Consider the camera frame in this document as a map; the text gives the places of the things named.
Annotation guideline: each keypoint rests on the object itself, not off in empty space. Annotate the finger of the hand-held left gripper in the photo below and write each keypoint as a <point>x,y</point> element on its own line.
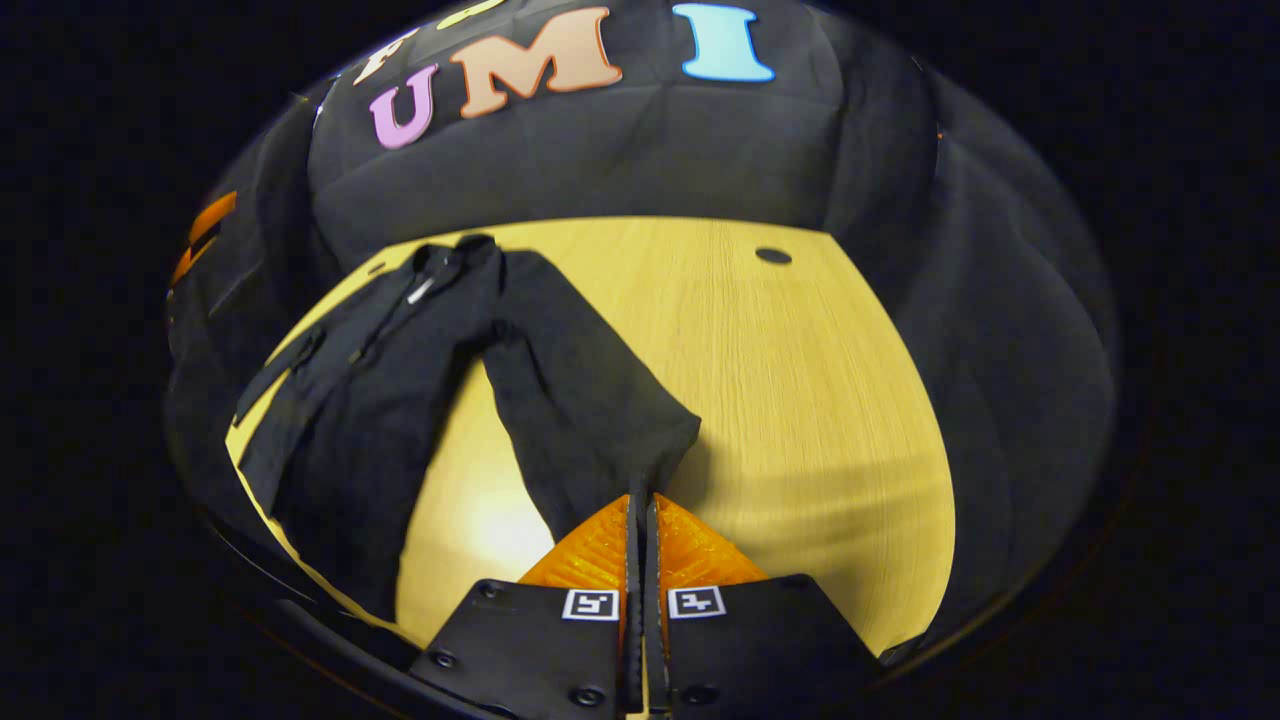
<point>214,217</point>
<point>193,262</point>

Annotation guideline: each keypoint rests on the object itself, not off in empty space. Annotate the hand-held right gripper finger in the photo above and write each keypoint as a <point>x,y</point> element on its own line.
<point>634,580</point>
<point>652,600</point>

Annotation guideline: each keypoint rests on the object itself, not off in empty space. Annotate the black shirt with white label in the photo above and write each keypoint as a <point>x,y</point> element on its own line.
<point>570,380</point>

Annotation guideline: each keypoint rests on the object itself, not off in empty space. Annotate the black table grommet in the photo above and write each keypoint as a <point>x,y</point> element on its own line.
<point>773,255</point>

